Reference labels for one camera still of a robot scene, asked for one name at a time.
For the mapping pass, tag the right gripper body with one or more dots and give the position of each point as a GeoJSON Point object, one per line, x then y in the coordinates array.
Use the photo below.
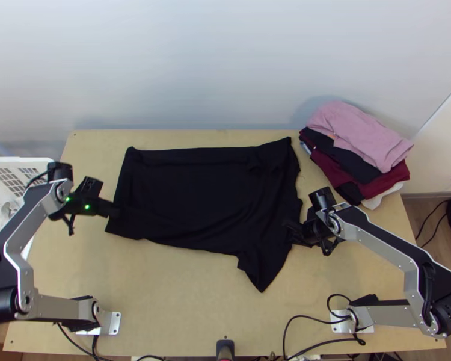
{"type": "Point", "coordinates": [306, 232]}

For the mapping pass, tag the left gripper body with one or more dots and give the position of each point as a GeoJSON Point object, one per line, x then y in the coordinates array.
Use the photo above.
{"type": "Point", "coordinates": [106, 209]}

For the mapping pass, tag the black t-shirt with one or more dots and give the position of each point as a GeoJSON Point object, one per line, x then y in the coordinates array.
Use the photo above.
{"type": "Point", "coordinates": [203, 195]}

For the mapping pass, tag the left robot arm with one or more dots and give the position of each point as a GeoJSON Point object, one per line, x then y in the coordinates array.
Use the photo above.
{"type": "Point", "coordinates": [26, 210]}

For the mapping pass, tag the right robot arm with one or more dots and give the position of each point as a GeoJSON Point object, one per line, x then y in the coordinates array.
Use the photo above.
{"type": "Point", "coordinates": [379, 240]}

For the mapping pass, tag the white laundry basket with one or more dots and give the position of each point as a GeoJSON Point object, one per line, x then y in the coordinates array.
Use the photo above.
{"type": "Point", "coordinates": [7, 176]}

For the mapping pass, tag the pile of folded clothes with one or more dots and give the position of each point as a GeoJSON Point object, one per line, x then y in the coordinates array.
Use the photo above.
{"type": "Point", "coordinates": [360, 143]}

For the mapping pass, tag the heap of clothes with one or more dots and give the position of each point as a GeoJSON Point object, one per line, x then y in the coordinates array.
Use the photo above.
{"type": "Point", "coordinates": [0, 218]}

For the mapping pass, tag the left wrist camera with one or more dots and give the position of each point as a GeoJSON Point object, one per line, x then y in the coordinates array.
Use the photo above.
{"type": "Point", "coordinates": [90, 186]}

